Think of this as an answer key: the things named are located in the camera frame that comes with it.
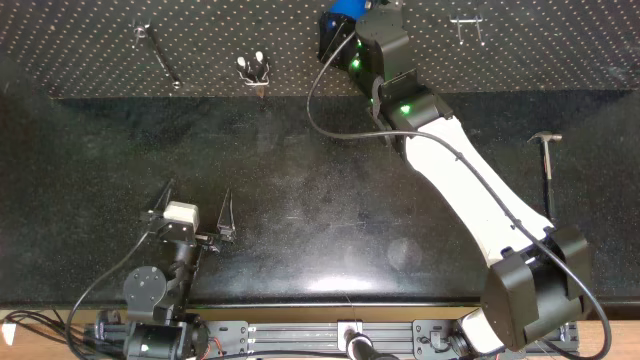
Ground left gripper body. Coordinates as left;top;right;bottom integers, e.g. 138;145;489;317
139;210;222;252

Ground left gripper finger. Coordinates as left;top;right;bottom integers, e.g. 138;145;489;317
216;188;238;244
151;178;176;215

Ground wrench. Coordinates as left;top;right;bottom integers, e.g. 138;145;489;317
131;21;184;92

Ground black and white pliers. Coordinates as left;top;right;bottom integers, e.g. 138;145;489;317
235;49;272;99

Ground roll of blue tape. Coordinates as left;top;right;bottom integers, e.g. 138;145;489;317
326;0;372;22

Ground hammer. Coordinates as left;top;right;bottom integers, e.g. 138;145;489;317
526;130;564;224

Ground black pegboard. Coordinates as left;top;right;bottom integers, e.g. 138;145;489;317
0;0;640;100

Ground metal hook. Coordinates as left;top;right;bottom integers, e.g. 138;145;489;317
448;14;487;47
131;18;152;40
239;68;272;87

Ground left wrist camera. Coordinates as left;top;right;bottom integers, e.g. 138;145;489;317
162;200;201;227

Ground black cable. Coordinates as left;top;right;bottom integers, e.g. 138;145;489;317
305;28;614;360
64;227;152;360

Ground mounting rail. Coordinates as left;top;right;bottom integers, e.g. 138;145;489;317
0;308;582;360

